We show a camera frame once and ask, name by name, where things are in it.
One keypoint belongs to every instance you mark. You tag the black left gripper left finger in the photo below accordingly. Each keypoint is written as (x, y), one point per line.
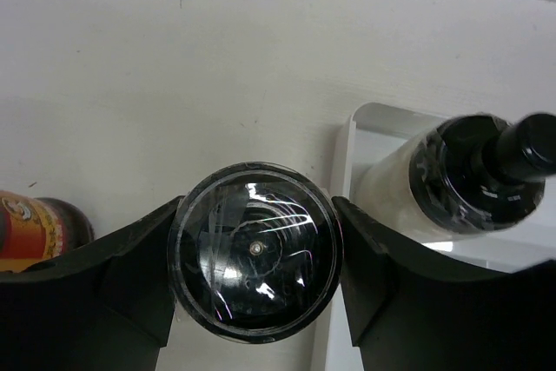
(104, 306)

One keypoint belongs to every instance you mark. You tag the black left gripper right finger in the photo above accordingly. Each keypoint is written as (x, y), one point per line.
(412, 308)

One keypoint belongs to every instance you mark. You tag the red cap sauce jar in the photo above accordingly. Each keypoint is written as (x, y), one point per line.
(34, 230)

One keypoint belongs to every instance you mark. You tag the black knob salt grinder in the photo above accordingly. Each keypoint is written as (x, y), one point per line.
(469, 176)

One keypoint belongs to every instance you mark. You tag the clear lid salt grinder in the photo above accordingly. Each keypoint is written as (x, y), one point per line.
(255, 252)

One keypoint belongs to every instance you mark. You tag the white divided organizer tray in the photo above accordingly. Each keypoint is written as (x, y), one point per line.
(373, 131)

